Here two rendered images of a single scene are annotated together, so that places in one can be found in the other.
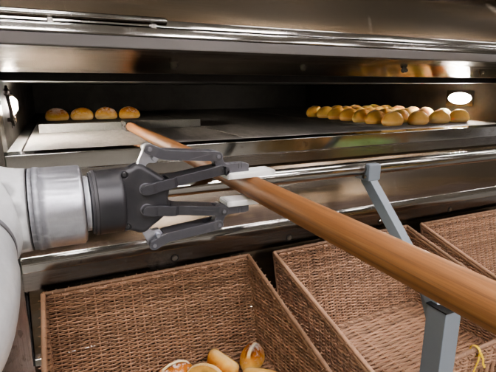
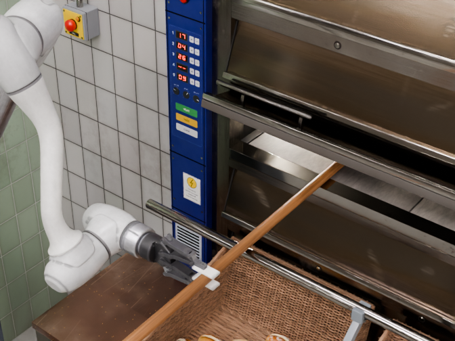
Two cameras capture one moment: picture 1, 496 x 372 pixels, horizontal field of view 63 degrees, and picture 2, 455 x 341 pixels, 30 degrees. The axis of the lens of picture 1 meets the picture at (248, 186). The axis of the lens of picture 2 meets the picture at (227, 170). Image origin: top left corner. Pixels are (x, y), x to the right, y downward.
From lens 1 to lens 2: 2.00 m
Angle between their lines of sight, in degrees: 60
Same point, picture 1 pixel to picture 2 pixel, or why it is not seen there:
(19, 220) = (116, 242)
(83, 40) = (247, 122)
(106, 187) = (144, 245)
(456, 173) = not seen: outside the picture
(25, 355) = not seen: hidden behind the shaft
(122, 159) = (292, 182)
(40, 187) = (126, 235)
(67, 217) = (129, 249)
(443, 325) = not seen: outside the picture
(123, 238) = (282, 234)
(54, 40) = (232, 116)
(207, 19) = (364, 114)
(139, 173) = (160, 245)
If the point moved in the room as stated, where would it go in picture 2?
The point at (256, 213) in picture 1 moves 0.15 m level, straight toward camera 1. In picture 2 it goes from (386, 279) to (344, 294)
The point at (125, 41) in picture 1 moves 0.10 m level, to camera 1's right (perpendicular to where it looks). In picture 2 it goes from (269, 130) to (288, 147)
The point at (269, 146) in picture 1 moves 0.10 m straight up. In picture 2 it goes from (412, 233) to (417, 204)
